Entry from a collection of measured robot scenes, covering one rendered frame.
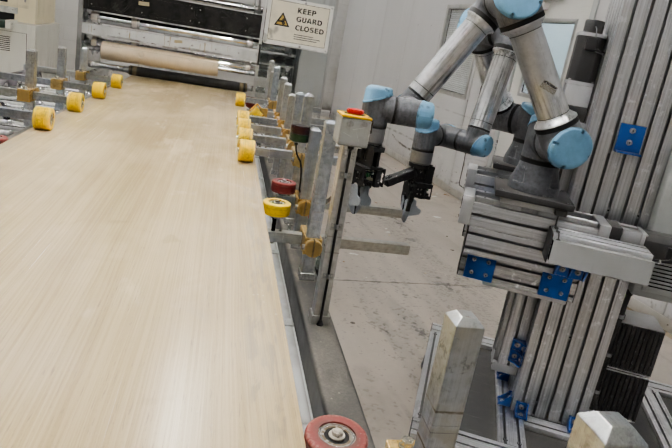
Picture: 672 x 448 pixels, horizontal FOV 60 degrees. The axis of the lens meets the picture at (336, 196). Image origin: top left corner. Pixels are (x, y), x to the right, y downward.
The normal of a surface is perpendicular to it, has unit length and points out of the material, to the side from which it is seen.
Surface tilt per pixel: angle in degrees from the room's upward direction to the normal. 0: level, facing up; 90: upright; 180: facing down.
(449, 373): 90
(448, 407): 90
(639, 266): 90
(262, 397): 0
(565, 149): 97
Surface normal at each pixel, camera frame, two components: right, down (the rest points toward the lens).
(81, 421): 0.17, -0.95
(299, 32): 0.17, 0.28
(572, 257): -0.24, 0.21
